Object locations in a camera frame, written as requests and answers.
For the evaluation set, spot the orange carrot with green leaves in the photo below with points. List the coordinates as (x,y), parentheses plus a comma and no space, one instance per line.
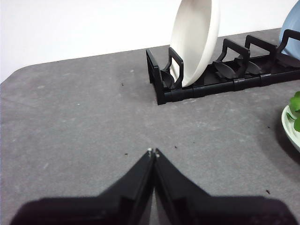
(295,103)

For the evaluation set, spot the white plate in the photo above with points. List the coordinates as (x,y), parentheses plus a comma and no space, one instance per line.
(194,42)

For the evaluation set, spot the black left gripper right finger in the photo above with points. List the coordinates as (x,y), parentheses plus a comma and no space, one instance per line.
(199,211)

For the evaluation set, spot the blue plate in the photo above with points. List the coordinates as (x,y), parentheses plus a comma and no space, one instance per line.
(293,18)

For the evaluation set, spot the green plate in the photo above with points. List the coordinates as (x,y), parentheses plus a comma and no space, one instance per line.
(290,133)

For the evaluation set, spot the black plate rack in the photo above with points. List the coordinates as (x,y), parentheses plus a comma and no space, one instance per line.
(211,90)

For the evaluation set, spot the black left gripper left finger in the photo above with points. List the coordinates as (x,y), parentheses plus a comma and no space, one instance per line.
(112,208)

